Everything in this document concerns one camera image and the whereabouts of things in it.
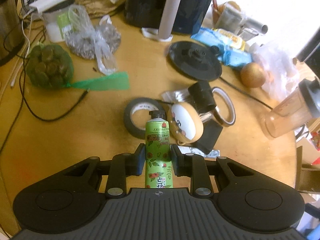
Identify green hand cream tube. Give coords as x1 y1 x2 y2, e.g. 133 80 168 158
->
145 110 173 189

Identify black square block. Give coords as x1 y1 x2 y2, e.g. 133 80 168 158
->
193 120 223 155

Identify round tan white case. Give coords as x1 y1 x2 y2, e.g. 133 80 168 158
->
167 102 204 145

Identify black cylindrical cap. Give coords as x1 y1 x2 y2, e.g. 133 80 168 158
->
188 81 216 114

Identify silver foil sachet strip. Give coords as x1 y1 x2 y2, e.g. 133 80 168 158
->
178 146 220 159

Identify cotton swab pack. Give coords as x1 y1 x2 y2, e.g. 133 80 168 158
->
161 88 193 103

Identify black tape roll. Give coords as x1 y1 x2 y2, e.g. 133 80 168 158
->
123 98 164 140

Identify black kettle base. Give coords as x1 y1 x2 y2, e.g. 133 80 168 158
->
168 41 222 81

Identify yellow onion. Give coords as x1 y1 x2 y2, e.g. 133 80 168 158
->
240 62 266 88

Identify blue snack package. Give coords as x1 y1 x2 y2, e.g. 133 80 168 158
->
191 27 253 69

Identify clear shaker bottle black lid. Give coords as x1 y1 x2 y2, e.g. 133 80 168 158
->
261 78 319 139

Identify green net bag of fruit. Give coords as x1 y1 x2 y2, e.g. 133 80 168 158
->
25 44 130 91

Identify clear plastic bag right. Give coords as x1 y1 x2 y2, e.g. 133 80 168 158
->
249 43 300 102

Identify clear plastic bag dark contents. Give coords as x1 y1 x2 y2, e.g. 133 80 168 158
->
65 5 121 76

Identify yellow snack packet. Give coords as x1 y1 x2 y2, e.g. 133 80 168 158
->
213 29 246 51

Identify silver foil roll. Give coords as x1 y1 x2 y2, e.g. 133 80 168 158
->
214 2 268 36

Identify white plastic tub green label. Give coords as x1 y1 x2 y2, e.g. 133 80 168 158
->
42 6 74 43

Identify brown paper bag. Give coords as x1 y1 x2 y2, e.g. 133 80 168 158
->
75 0 126 20

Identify stainless steel kettle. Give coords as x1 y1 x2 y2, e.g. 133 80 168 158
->
0 0 24 66

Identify dark blue air fryer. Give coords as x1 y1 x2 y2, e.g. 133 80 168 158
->
124 0 212 39

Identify cardboard tube paper towel holder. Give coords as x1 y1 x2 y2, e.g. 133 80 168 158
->
141 0 181 42

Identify black kettle power cord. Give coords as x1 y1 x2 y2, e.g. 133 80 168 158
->
218 76 274 111

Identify black thin cable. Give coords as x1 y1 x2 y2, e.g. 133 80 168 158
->
0 24 90 156

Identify white usb cable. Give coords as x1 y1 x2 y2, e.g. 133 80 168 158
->
10 11 34 90

